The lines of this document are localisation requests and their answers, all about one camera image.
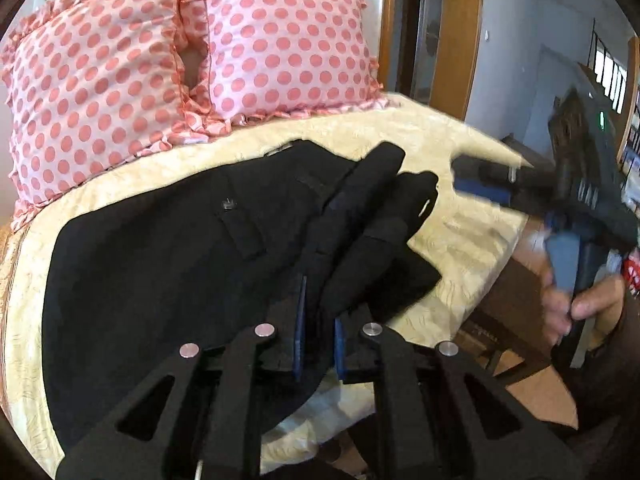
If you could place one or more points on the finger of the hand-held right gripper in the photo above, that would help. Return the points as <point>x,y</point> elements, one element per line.
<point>500,182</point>

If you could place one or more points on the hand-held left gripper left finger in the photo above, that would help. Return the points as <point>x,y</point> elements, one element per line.
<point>300,332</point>

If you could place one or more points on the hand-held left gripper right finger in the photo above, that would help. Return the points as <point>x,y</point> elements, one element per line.
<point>341,352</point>

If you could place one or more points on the black pants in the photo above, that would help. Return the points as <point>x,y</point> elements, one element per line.
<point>165,260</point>

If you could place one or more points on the person's right hand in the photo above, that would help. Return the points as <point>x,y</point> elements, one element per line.
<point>592,305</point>

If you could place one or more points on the white bed sheet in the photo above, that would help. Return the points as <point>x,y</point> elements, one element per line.
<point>325,410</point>

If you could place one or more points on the cream bed blanket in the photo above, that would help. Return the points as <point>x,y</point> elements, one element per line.
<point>470,240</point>

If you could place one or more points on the black stair railing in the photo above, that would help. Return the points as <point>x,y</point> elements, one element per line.
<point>607,72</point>

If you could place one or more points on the brown wooden chair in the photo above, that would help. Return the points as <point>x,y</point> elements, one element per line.
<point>520,330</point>

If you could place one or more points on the person's dark clothing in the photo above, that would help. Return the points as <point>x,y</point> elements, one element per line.
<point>615,400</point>

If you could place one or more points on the pink polka dot pillow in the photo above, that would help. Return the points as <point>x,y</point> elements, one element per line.
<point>280,45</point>
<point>85,95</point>

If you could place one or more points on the wooden door frame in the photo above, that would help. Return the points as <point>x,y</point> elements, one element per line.
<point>455,35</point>

